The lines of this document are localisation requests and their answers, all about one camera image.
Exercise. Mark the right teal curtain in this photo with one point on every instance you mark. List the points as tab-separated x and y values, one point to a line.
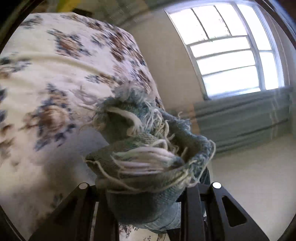
243	121

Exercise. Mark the barred window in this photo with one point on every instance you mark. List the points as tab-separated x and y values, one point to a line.
231	47

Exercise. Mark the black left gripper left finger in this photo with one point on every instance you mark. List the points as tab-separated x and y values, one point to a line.
72	219

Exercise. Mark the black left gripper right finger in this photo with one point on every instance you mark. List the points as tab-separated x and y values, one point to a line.
209	212

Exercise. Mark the floral bed blanket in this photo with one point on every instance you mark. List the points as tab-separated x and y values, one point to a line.
54	68

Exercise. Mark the blue denim shorts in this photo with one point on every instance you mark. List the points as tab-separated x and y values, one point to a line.
150	159

